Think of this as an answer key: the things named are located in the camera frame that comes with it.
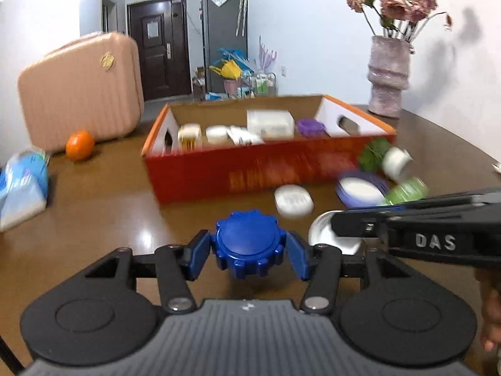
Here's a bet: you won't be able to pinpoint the storage cart with bottles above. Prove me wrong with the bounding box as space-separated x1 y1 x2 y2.
243 72 276 98

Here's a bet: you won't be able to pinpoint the purple fan decoration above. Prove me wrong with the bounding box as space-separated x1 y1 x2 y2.
258 35 278 73

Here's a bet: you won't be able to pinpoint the dark brown entrance door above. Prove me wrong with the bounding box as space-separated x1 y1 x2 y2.
127 0 192 102

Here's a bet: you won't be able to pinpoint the purple bowl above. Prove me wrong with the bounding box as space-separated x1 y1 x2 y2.
336 171 389 208

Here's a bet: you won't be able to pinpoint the grey refrigerator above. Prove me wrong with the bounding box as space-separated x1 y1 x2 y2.
201 0 248 94

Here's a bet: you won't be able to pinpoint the green transparent bottle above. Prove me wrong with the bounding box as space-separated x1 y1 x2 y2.
385 177 430 206

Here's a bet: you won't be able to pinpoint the white round lid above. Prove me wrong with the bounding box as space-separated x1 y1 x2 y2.
308 210 364 257

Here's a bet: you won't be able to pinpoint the blue plastic item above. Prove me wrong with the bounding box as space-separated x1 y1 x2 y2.
217 47 249 65

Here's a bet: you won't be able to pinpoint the white oval soap case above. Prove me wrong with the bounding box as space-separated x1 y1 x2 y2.
274 185 314 217

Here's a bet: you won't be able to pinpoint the blue tissue pack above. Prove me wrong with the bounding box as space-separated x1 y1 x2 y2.
0 146 49 232

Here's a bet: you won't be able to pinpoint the side room door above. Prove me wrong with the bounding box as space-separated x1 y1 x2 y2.
101 0 118 34

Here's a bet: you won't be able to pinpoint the pink textured vase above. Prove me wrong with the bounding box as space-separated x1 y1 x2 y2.
367 35 411 118

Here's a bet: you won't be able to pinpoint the dried pink roses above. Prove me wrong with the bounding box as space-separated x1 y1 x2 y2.
325 0 470 42

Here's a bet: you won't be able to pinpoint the white plastic box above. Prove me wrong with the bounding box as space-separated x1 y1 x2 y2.
246 109 295 139

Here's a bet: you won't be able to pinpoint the hanging folded umbrella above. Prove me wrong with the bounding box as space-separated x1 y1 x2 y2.
236 0 249 37

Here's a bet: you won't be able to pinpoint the blue ribbed bottle cap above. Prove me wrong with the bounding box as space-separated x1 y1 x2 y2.
214 211 288 279

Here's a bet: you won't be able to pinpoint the red cardboard box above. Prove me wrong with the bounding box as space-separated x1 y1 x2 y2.
141 94 397 204

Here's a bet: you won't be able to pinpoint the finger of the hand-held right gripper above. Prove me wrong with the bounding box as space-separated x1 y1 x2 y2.
331 204 406 240
398 187 501 213

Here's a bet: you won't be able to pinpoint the white round jar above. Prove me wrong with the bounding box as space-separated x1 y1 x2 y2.
381 147 413 182

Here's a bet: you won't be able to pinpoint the cardboard boxes on floor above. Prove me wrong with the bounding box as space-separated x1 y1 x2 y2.
193 66 212 100

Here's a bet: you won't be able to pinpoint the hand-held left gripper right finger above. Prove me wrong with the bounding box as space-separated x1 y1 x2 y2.
287 231 416 316

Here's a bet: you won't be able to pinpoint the orange fruit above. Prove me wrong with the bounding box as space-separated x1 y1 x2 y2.
65 130 95 161

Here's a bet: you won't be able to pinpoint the pink suitcase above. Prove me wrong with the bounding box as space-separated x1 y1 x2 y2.
18 31 145 153

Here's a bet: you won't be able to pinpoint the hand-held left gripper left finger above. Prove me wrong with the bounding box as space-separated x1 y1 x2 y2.
83 230 212 315

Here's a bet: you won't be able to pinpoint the white power adapter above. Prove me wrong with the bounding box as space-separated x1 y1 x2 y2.
177 123 203 151

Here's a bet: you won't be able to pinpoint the person's right hand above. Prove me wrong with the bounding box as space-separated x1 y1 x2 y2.
476 270 501 353

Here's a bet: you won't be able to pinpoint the white ribbed bottle cap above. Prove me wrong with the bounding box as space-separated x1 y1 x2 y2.
205 125 230 145

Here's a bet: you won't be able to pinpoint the purple small container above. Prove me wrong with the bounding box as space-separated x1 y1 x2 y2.
296 118 327 137

